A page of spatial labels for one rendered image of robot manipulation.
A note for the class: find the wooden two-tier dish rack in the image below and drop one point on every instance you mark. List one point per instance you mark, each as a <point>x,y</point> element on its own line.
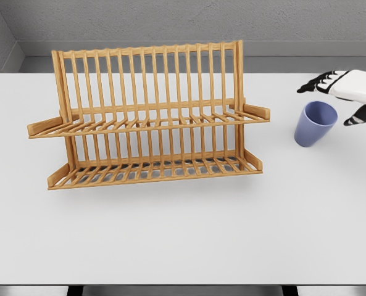
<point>145,117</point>

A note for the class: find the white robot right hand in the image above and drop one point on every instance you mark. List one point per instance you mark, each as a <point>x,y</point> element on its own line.
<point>357,86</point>

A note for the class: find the blue plastic cup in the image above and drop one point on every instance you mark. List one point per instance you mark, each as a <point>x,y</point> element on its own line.
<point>313,129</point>

